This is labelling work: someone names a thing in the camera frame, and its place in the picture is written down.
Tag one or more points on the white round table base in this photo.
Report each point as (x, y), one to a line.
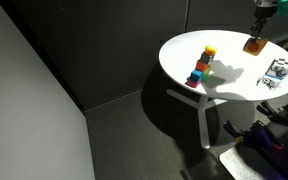
(205, 102)

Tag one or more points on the light green block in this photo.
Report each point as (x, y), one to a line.
(207, 70)

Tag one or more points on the magenta block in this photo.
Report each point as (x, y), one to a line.
(192, 83)

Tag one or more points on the orange-red block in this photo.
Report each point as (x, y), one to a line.
(201, 66)

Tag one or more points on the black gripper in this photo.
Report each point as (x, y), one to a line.
(261, 14)

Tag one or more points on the orange plushy number cube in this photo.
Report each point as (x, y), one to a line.
(254, 46)

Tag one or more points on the checkered plush cube with pictures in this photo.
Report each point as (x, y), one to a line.
(276, 76)

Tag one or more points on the purple clamp upper right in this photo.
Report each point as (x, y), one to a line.
(279, 116)

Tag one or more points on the blue block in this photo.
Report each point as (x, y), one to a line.
(196, 75)

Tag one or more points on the purple clamp near plate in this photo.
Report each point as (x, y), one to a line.
(257, 136)

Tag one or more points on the grey block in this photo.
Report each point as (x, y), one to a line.
(206, 59)

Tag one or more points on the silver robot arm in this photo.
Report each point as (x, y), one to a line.
(264, 3)

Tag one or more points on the grey metal plate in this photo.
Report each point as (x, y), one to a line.
(242, 163)

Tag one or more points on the dark green block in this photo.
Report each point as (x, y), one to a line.
(204, 77)

